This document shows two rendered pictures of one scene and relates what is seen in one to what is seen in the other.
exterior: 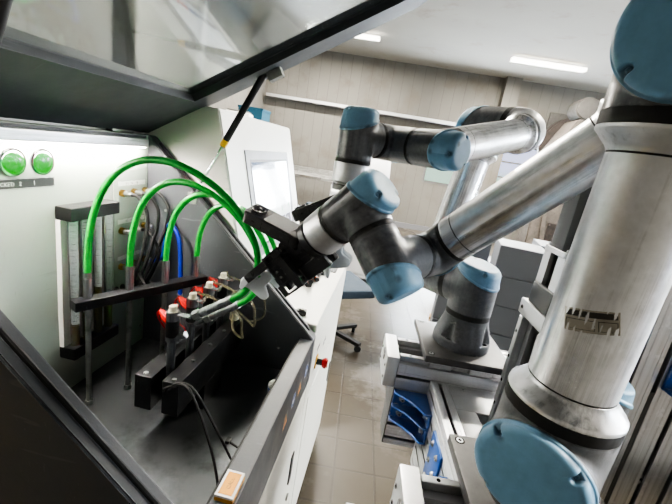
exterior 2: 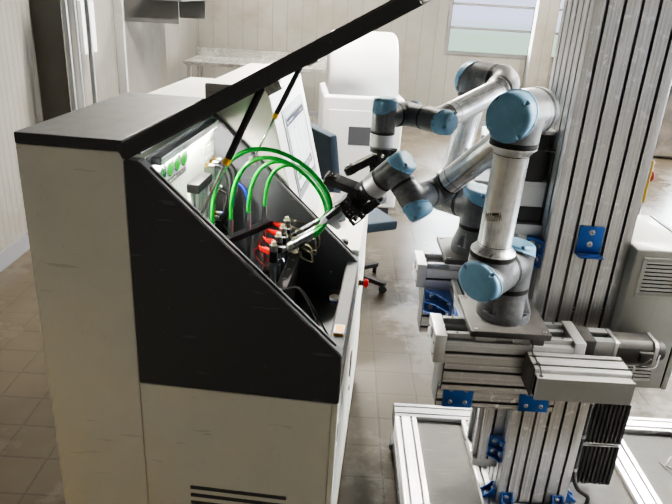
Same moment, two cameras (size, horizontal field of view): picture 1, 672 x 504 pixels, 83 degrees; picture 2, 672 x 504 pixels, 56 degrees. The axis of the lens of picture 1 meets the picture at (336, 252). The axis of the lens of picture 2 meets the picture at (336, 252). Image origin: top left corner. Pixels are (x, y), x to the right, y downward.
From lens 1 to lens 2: 1.20 m
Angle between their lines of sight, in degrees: 8
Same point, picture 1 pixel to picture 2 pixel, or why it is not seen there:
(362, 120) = (387, 108)
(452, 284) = (461, 206)
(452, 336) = (464, 244)
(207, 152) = (259, 122)
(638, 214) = (501, 177)
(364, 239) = (400, 189)
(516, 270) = not seen: hidden behind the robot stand
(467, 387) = not seen: hidden behind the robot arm
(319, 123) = not seen: outside the picture
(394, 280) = (417, 209)
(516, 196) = (474, 160)
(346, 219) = (389, 179)
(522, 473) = (475, 280)
